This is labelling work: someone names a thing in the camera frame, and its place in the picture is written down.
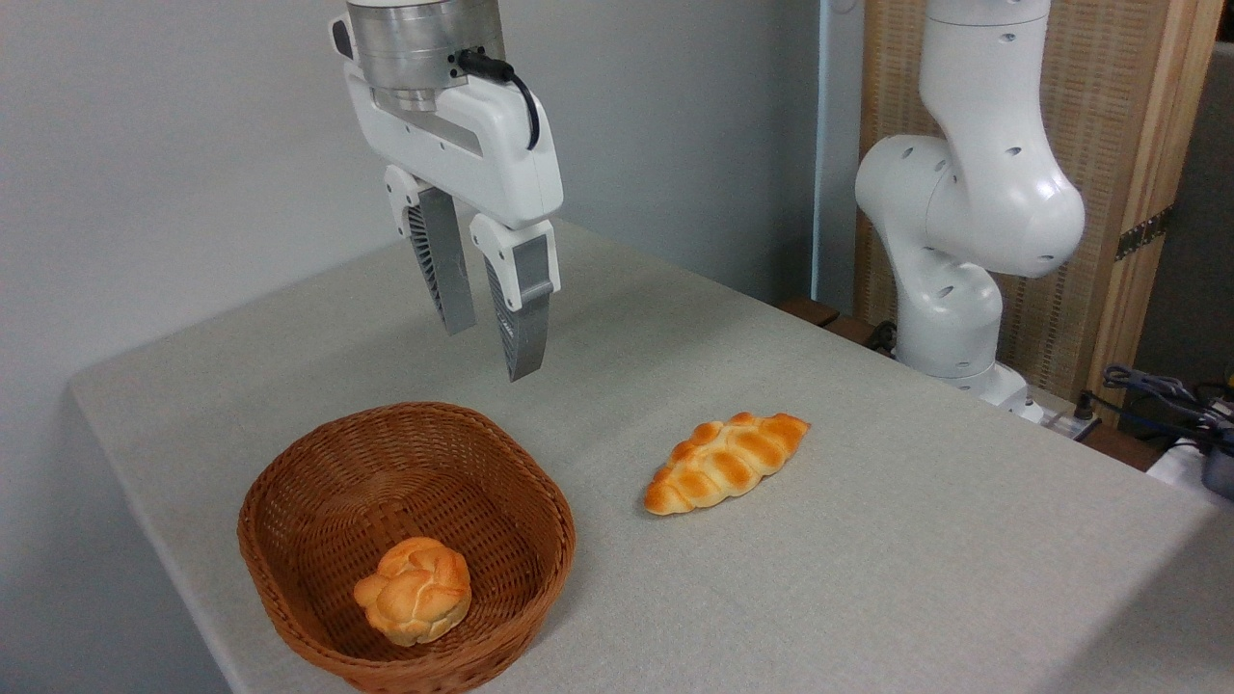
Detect long braided bread loaf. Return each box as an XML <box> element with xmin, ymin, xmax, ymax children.
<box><xmin>643</xmin><ymin>412</ymin><xmax>813</xmax><ymax>517</ymax></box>

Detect grey tablecloth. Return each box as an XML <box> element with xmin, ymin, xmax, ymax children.
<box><xmin>67</xmin><ymin>218</ymin><xmax>1234</xmax><ymax>694</ymax></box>

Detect metal screen hinge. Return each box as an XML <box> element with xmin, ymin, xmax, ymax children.
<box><xmin>1115</xmin><ymin>204</ymin><xmax>1175</xmax><ymax>262</ymax></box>

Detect white cloth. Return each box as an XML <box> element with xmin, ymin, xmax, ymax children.
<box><xmin>1145</xmin><ymin>438</ymin><xmax>1234</xmax><ymax>514</ymax></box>

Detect brown wicker basket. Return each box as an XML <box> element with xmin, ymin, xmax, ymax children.
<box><xmin>237</xmin><ymin>401</ymin><xmax>577</xmax><ymax>694</ymax></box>

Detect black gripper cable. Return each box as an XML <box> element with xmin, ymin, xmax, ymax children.
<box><xmin>455</xmin><ymin>48</ymin><xmax>542</xmax><ymax>153</ymax></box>

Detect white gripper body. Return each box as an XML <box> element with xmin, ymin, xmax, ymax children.
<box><xmin>342</xmin><ymin>62</ymin><xmax>566</xmax><ymax>232</ymax></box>

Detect round knotted bread roll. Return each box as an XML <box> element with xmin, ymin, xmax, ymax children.
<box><xmin>353</xmin><ymin>537</ymin><xmax>473</xmax><ymax>648</ymax></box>

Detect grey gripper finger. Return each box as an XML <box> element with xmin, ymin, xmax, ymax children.
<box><xmin>469</xmin><ymin>215</ymin><xmax>561</xmax><ymax>385</ymax></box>
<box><xmin>383</xmin><ymin>164</ymin><xmax>479</xmax><ymax>337</ymax></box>

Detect bundle of dark cables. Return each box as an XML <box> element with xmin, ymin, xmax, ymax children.
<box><xmin>1102</xmin><ymin>363</ymin><xmax>1234</xmax><ymax>446</ymax></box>

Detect blue-grey box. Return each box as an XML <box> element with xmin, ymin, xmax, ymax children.
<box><xmin>1199</xmin><ymin>429</ymin><xmax>1234</xmax><ymax>502</ymax></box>

